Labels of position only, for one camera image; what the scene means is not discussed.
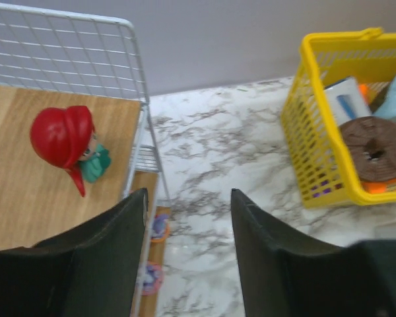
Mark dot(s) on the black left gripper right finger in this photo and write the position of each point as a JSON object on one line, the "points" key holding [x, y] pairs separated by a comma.
{"points": [[284, 272]]}

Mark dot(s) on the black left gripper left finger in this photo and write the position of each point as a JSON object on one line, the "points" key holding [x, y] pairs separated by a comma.
{"points": [[89, 270]]}

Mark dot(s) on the purple bunny donut toy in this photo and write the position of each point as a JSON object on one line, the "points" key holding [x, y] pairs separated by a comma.
{"points": [[153, 280]]}

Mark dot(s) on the purple figure orange donut toy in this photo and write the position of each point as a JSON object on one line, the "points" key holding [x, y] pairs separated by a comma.
{"points": [[160, 228]]}

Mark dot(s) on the yellow plastic basket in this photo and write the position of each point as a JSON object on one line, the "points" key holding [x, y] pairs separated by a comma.
{"points": [[322, 163]]}

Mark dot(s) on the small red strawberry toy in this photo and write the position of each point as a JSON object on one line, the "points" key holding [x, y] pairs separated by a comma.
{"points": [[66, 138]]}

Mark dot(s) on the brown chocolate donut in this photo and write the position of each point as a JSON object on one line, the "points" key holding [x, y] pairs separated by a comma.
{"points": [[372, 145]]}

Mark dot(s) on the white tissue packet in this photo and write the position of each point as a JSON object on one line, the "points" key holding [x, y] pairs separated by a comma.
{"points": [[346, 101]]}

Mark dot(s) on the white wire wooden shelf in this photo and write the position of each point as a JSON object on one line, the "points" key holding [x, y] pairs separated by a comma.
{"points": [[58, 59]]}

